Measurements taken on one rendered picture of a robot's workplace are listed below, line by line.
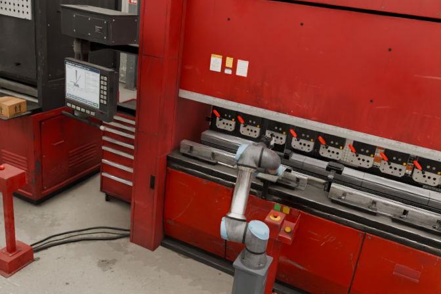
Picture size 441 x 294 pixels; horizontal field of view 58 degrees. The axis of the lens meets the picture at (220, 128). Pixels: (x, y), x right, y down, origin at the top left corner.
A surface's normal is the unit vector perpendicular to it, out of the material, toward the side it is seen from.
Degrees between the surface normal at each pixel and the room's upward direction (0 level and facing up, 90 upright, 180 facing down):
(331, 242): 90
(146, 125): 90
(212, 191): 90
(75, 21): 90
